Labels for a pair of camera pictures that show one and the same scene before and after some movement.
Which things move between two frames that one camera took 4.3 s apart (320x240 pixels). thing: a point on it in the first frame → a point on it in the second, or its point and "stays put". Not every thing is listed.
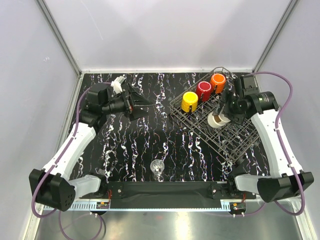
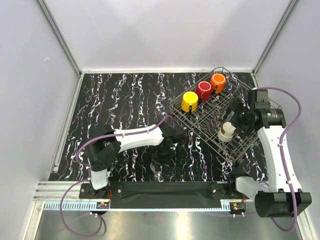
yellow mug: [189, 98] stays put
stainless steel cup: [217, 121] → [226, 132]
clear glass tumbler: [157, 166] stays put
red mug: [203, 89] stays put
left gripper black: [139, 102] → [163, 162]
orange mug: [217, 82] stays put
